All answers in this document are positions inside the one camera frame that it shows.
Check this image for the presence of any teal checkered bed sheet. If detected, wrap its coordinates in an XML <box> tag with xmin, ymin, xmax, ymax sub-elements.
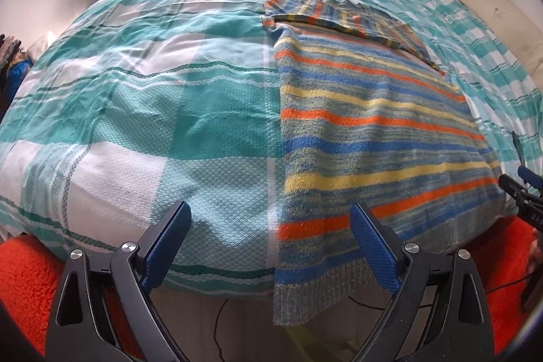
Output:
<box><xmin>0</xmin><ymin>0</ymin><xmax>543</xmax><ymax>300</ymax></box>

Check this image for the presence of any pile of folded clothes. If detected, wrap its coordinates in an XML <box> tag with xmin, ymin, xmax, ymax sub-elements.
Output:
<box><xmin>0</xmin><ymin>33</ymin><xmax>23</xmax><ymax>68</ymax></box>

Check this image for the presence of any striped knit sweater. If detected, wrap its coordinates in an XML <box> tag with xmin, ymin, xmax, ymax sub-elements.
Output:
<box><xmin>258</xmin><ymin>0</ymin><xmax>508</xmax><ymax>327</ymax></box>

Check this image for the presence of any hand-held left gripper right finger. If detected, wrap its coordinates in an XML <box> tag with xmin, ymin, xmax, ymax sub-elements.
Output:
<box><xmin>350</xmin><ymin>203</ymin><xmax>495</xmax><ymax>362</ymax></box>

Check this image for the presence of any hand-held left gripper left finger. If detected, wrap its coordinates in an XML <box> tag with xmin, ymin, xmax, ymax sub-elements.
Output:
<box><xmin>44</xmin><ymin>201</ymin><xmax>192</xmax><ymax>362</ymax></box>

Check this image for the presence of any blue bag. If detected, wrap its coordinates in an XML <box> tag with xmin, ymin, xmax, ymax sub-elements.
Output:
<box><xmin>8</xmin><ymin>58</ymin><xmax>34</xmax><ymax>92</ymax></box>

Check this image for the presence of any white plastic bag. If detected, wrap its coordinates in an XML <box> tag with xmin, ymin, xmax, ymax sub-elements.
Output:
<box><xmin>29</xmin><ymin>31</ymin><xmax>58</xmax><ymax>58</ymax></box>

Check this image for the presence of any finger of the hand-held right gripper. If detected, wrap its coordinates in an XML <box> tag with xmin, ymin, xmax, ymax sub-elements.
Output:
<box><xmin>498</xmin><ymin>174</ymin><xmax>527</xmax><ymax>200</ymax></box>
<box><xmin>518</xmin><ymin>166</ymin><xmax>543</xmax><ymax>189</ymax></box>

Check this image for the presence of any black cable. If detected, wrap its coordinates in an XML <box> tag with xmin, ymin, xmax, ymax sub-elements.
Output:
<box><xmin>483</xmin><ymin>278</ymin><xmax>532</xmax><ymax>296</ymax></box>
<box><xmin>213</xmin><ymin>296</ymin><xmax>232</xmax><ymax>362</ymax></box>

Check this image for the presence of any person's right hand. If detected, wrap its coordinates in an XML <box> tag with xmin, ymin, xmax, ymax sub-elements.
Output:
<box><xmin>528</xmin><ymin>232</ymin><xmax>543</xmax><ymax>274</ymax></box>

